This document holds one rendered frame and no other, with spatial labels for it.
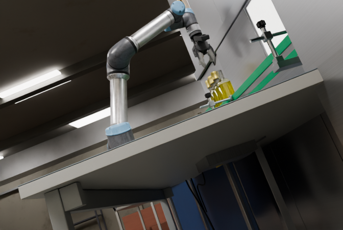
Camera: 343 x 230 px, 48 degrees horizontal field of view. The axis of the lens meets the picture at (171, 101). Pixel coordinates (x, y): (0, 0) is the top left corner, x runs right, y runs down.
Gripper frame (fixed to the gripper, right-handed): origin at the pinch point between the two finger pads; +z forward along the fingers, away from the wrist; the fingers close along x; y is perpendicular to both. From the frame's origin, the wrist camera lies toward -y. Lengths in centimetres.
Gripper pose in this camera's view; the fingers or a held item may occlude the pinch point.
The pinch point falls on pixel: (209, 64)
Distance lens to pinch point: 209.2
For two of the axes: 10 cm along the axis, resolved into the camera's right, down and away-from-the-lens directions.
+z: 3.4, 9.0, -2.6
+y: -1.6, 3.3, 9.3
